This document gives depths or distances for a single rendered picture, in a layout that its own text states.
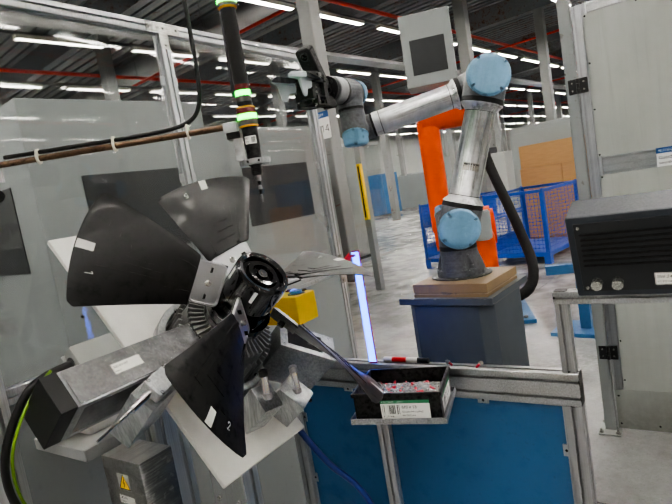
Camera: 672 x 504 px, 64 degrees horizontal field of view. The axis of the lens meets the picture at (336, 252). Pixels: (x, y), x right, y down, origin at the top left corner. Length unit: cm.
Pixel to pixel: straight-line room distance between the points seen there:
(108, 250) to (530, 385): 100
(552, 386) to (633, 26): 177
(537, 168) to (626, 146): 639
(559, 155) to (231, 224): 794
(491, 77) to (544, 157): 753
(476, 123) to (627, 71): 128
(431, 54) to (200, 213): 392
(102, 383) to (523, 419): 98
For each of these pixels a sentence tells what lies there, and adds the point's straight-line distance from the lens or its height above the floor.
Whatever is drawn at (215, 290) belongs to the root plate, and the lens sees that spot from 114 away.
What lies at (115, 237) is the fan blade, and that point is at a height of 135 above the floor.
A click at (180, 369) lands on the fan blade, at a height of 113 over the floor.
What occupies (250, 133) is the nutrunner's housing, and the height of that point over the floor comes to 152.
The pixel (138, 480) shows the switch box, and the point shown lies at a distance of 138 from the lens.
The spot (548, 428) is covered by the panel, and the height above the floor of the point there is 71.
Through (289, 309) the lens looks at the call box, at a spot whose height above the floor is 103.
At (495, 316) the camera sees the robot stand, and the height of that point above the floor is 93.
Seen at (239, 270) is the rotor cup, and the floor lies 124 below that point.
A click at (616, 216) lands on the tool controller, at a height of 122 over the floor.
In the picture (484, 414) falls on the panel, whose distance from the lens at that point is 150.
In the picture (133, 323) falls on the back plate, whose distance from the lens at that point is 129.
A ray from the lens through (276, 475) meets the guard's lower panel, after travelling 239.
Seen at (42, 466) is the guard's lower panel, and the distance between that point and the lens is 175.
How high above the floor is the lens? 136
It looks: 6 degrees down
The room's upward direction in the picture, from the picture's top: 10 degrees counter-clockwise
